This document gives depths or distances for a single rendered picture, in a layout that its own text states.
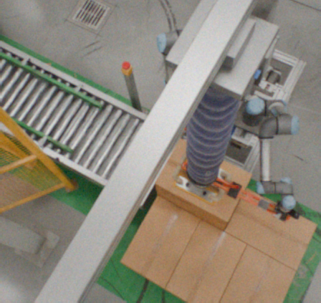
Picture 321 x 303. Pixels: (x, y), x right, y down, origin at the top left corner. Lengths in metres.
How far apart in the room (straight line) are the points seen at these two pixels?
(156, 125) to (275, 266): 2.63
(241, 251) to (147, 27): 2.54
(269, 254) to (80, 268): 2.68
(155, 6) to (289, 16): 1.38
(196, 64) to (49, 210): 3.32
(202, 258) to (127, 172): 2.52
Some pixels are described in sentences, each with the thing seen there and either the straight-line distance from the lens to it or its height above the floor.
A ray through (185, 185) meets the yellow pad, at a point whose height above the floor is 0.98.
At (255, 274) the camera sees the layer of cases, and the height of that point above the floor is 0.54.
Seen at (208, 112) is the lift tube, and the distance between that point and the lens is 2.04.
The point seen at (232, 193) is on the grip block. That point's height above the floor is 1.09.
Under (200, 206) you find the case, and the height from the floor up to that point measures 0.95.
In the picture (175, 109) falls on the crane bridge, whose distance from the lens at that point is 1.45.
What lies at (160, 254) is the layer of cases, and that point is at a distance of 3.87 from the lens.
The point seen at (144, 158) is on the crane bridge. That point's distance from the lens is 1.40.
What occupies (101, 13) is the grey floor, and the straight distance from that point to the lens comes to 5.35.
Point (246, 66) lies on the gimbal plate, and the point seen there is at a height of 2.88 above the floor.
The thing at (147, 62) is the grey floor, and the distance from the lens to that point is 4.99.
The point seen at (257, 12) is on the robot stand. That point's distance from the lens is 2.85.
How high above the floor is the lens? 4.39
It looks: 71 degrees down
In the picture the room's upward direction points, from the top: 9 degrees counter-clockwise
